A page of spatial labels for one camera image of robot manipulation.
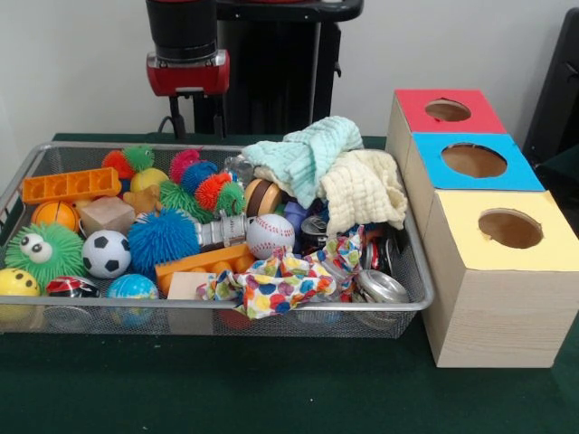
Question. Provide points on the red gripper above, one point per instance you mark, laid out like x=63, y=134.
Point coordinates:
x=187, y=77

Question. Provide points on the multicolour spiky caterpillar toy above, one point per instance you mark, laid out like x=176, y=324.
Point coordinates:
x=212, y=185

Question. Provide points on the silver toy robot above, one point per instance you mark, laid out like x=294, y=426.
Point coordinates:
x=221, y=230

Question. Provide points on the light blue waffle cloth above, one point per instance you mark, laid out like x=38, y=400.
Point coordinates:
x=312, y=158

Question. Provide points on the orange plastic tray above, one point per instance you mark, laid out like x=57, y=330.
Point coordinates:
x=68, y=185

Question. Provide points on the cream waffle cloth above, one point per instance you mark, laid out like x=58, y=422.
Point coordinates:
x=362, y=190

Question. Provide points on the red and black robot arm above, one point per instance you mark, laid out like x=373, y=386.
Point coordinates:
x=181, y=27

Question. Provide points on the clear mesh bin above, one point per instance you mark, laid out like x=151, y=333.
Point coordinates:
x=316, y=323

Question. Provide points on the wooden box with three holes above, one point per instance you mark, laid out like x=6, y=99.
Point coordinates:
x=497, y=316

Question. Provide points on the large blue spiky ball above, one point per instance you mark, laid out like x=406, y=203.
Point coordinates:
x=163, y=242

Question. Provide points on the white baseball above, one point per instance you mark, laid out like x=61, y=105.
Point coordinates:
x=270, y=236

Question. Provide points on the black and white soccer ball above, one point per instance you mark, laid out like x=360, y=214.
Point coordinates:
x=107, y=254

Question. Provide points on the colourful spotted cloth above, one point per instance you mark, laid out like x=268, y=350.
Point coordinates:
x=271, y=289

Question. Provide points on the green googly-eyed puffer ball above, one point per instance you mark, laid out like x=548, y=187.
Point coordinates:
x=50, y=255

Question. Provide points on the dark green table cloth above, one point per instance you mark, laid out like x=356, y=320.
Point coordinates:
x=226, y=384

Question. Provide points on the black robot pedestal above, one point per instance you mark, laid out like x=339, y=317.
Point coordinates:
x=280, y=90

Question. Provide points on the black furniture frame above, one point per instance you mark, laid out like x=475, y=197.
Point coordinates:
x=556, y=90

